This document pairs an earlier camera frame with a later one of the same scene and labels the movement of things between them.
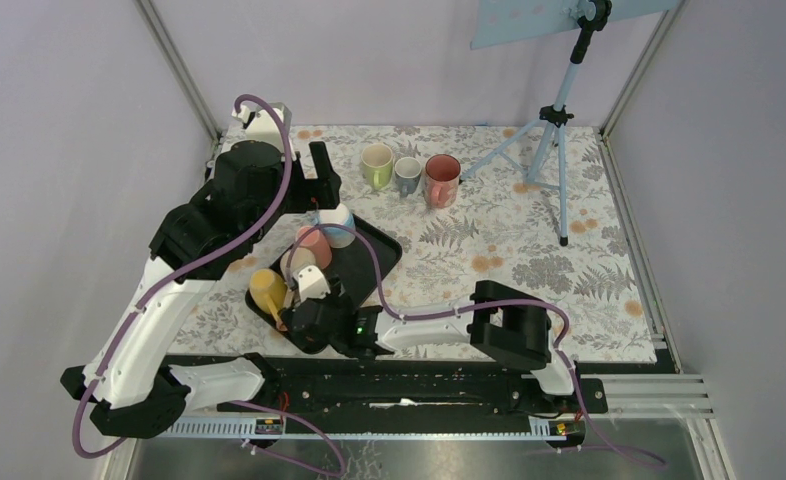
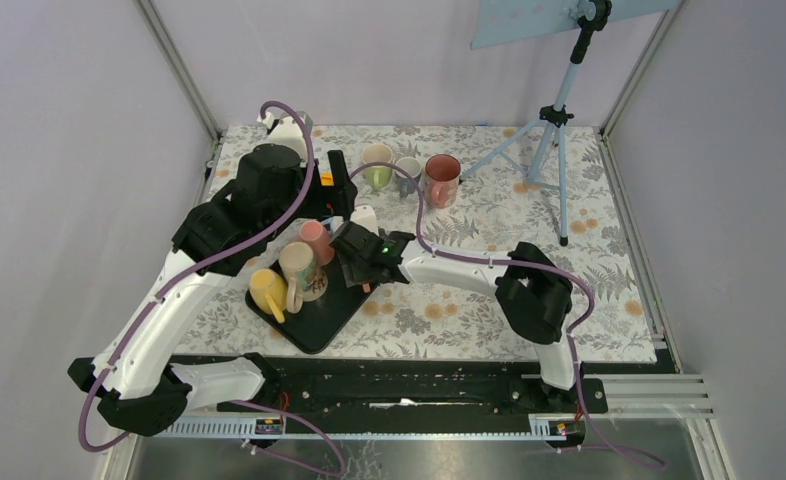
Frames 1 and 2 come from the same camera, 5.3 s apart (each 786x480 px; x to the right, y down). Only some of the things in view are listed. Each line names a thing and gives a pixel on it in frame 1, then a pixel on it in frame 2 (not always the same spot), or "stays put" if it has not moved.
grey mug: (407, 175) stays put
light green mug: (377, 161) stays put
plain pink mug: (316, 241) stays put
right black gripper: (341, 303) -> (352, 274)
